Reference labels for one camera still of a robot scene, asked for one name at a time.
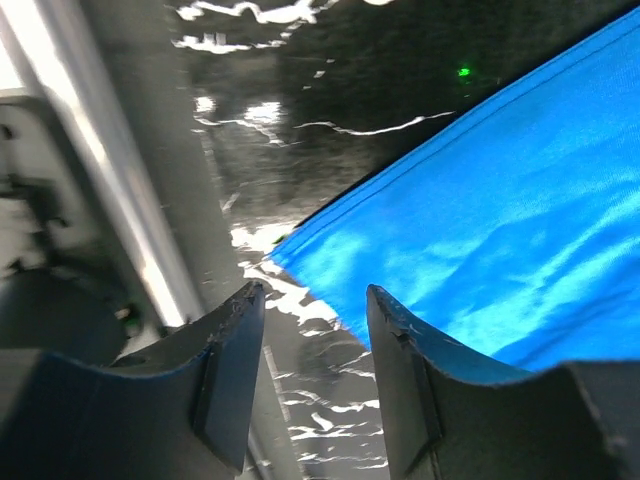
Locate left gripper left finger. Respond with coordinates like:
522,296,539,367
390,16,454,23
1,282,265,479

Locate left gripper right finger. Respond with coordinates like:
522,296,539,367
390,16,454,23
367,285,639,479

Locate blue cloth napkin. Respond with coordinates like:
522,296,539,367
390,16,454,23
272,11,639,370

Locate aluminium frame rail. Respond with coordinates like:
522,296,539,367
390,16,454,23
0,0,236,336

